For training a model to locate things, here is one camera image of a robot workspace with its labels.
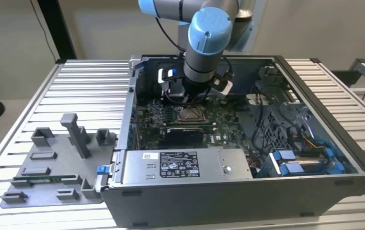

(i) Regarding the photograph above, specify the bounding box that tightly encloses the silver square CPU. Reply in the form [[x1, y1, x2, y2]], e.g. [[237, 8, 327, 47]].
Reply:
[[184, 109, 202, 120]]

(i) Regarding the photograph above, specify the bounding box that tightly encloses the CPU socket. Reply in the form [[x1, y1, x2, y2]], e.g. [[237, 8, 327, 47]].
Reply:
[[176, 105, 209, 125]]

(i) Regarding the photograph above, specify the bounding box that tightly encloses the black RAM slot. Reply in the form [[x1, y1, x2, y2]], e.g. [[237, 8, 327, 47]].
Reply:
[[164, 121, 217, 128]]

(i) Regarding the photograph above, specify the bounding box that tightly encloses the green motherboard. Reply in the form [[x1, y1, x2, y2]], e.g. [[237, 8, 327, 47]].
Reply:
[[136, 94, 256, 150]]

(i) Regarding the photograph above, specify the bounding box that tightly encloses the black graphics card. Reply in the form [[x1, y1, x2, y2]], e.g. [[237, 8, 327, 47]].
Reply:
[[142, 126, 217, 148]]

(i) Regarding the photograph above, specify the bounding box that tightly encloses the grey metal drive cage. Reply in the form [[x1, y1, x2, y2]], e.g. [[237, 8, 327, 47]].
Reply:
[[234, 92, 319, 156]]

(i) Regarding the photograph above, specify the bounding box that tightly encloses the silver power supply unit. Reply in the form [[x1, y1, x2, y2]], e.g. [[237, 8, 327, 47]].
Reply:
[[120, 148, 254, 186]]

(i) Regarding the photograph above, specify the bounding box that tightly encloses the dark grey PC case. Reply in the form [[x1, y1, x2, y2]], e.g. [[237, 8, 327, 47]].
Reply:
[[100, 54, 365, 228]]

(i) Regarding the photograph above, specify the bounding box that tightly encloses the grey plastic parts rack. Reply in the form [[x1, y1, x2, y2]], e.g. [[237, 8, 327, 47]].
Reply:
[[0, 113, 118, 209]]

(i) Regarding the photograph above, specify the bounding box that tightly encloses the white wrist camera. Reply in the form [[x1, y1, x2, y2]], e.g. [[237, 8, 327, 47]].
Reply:
[[157, 68, 180, 84], [209, 71, 234, 94]]

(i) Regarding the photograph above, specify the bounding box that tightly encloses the black wire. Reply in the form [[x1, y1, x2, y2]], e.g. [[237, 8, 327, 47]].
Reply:
[[252, 93, 268, 154]]

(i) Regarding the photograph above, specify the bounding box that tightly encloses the pale blue wire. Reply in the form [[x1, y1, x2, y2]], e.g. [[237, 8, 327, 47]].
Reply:
[[309, 137, 333, 150]]

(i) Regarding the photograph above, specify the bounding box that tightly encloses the black bracket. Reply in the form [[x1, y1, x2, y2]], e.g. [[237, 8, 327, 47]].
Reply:
[[330, 69, 362, 87]]

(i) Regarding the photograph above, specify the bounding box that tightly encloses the black upright post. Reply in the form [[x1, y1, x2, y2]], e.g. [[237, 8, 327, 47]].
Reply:
[[37, 0, 77, 60]]

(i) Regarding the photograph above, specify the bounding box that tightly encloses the thin black wall cable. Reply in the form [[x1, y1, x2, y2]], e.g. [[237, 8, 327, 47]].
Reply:
[[29, 0, 57, 64]]

